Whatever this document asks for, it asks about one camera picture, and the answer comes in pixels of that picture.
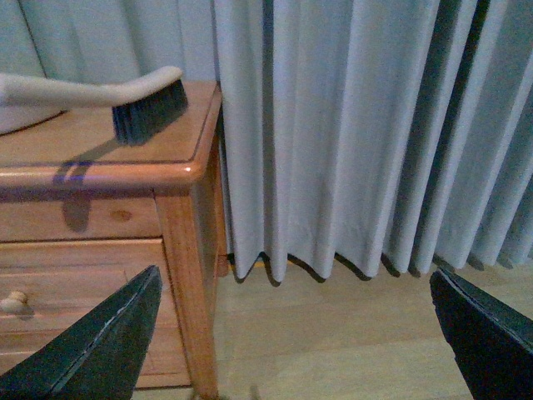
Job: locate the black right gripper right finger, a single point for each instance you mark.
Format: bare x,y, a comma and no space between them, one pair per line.
492,342

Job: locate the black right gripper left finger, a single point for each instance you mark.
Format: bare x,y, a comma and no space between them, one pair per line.
101,355

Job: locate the beige plastic dustpan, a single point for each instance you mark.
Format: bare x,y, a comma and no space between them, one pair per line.
14,118

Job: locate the wooden drawer knob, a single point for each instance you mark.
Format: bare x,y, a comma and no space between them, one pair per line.
14,303

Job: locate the wooden side table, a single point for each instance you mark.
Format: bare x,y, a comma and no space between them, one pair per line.
82,214

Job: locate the light grey curtain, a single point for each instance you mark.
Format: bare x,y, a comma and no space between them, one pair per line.
366,129

